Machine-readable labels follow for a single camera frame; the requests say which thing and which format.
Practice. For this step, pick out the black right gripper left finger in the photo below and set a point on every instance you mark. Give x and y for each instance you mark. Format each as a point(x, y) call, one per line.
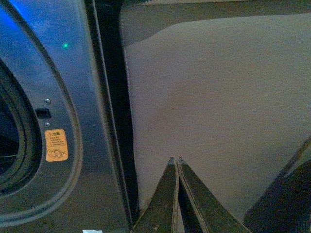
point(161, 215)

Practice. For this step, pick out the grey front-load washing machine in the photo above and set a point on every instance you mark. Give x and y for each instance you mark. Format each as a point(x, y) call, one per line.
point(61, 67)

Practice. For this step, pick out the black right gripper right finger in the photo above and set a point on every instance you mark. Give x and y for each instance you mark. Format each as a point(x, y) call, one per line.
point(200, 210)

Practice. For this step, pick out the dark object at right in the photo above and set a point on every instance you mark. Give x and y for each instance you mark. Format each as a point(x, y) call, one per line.
point(285, 206)

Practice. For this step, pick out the orange warning sticker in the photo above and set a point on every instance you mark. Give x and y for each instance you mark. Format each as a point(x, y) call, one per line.
point(56, 145)

